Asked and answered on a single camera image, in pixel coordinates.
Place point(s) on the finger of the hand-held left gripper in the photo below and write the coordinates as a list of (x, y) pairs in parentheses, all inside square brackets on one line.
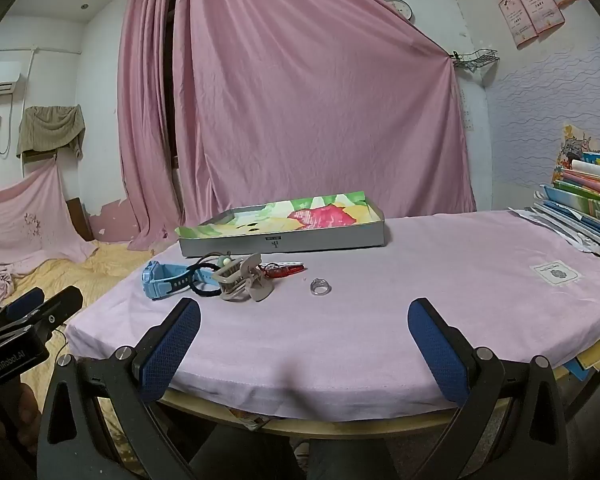
[(24, 304), (60, 307)]

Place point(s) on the cartoon printed sheet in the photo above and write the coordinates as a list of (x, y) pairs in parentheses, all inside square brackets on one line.
[(575, 152)]

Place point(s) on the person's left hand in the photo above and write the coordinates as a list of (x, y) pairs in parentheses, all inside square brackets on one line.
[(26, 410)]

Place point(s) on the stack of colourful books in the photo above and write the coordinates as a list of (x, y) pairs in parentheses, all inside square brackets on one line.
[(587, 200)]

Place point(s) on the wooden round table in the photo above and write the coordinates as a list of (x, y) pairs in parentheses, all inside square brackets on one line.
[(370, 430)]

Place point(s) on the yellow blanket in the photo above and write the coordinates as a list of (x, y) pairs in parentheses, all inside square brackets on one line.
[(95, 262)]

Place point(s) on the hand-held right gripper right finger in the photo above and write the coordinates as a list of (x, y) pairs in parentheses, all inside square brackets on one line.
[(437, 350)]

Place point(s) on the red hair clip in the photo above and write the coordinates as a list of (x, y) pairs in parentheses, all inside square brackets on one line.
[(282, 272)]

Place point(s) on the pink cloth with floral mark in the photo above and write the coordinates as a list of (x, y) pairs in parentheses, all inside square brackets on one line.
[(25, 220)]

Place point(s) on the dark wooden board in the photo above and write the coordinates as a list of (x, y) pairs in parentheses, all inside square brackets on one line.
[(80, 220)]

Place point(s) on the cluster of wall certificates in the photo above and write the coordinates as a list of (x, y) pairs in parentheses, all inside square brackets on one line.
[(530, 5)]

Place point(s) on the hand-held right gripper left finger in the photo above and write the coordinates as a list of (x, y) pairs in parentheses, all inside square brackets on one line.
[(172, 345)]

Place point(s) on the pink draped sheet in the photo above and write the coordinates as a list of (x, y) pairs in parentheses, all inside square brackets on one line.
[(305, 110)]

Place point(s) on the grey shallow tray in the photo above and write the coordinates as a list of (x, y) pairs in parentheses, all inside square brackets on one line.
[(330, 245)]

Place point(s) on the colourful cartoon printed liner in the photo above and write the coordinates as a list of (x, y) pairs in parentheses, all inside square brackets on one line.
[(320, 212)]

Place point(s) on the round wall clock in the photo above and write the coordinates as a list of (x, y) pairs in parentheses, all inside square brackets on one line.
[(401, 7)]

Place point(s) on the pink tablecloth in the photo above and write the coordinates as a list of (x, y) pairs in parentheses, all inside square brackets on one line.
[(330, 335)]

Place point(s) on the pink pleated curtain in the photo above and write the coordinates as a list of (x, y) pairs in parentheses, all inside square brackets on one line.
[(145, 110)]

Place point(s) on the olive hanging cloth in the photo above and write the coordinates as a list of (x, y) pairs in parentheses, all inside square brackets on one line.
[(50, 127)]

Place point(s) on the silver metal clip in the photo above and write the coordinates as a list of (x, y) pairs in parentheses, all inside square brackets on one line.
[(252, 280)]

